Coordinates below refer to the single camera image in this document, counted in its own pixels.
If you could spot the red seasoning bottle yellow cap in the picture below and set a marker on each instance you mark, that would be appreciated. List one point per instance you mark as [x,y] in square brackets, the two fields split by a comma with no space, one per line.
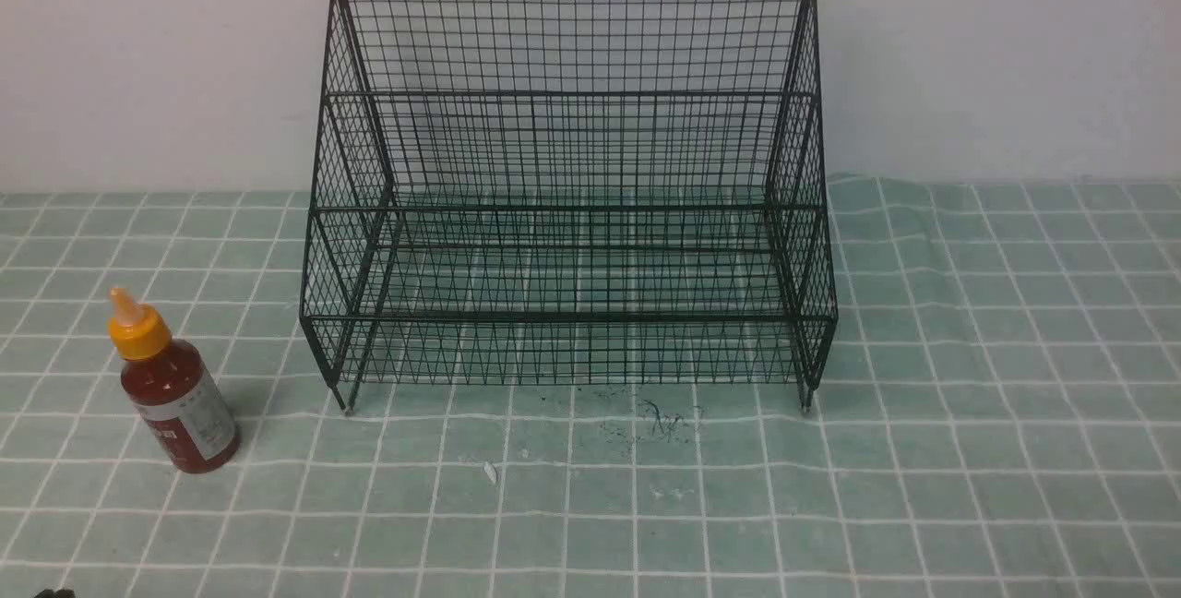
[171,388]

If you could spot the green checkered tablecloth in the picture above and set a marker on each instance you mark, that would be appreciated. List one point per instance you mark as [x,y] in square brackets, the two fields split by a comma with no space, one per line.
[998,418]

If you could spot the black wire mesh shelf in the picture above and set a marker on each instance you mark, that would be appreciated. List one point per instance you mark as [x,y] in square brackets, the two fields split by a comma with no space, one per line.
[569,192]

